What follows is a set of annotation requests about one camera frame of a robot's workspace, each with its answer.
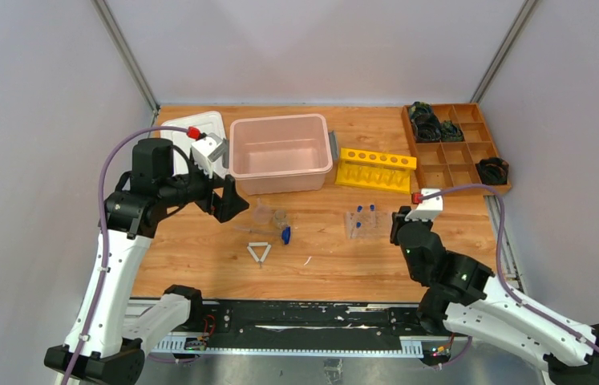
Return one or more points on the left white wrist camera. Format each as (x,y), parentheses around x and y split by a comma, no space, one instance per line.
(210,154)

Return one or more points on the pink plastic bin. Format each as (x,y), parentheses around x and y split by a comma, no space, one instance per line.
(280,154)

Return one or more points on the small glass flask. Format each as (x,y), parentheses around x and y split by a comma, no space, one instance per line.
(280,219)

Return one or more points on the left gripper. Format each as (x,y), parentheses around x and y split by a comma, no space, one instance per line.
(215,196)

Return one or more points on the yellow test tube rack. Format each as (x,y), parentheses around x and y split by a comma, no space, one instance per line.
(375,170)

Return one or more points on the clear acrylic tube rack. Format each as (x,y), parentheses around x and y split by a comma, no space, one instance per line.
(381,229)

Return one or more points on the rolled black tie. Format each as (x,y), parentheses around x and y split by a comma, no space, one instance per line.
(493,171)

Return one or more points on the clear syringe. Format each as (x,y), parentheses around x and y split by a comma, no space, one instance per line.
(266,232)

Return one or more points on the rolled green tie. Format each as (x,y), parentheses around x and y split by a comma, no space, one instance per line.
(450,132)

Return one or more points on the wooden compartment tray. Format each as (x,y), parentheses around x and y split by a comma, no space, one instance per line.
(448,164)

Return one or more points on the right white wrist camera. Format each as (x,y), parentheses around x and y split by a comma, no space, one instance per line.
(426,209)

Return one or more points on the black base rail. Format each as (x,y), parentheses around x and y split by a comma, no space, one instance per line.
(309,329)

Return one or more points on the rolled dark tie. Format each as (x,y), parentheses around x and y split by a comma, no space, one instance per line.
(425,124)

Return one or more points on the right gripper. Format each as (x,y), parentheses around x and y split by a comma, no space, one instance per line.
(399,219)

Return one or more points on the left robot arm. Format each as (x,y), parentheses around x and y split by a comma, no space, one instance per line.
(163,179)

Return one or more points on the white clay triangle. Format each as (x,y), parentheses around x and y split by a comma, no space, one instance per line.
(259,251)

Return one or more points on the blue clip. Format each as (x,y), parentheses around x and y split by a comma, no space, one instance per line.
(286,235)

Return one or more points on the white bin lid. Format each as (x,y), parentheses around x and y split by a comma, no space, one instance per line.
(209,122)

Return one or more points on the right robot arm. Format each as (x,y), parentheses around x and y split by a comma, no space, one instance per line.
(465,296)

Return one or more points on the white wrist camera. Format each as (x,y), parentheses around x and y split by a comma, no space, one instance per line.
(210,154)
(426,209)

